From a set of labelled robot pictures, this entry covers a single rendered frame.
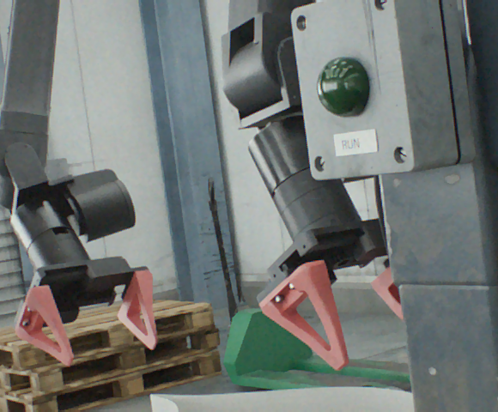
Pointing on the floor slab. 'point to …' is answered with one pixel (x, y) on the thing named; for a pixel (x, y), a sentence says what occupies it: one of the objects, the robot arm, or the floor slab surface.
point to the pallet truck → (284, 348)
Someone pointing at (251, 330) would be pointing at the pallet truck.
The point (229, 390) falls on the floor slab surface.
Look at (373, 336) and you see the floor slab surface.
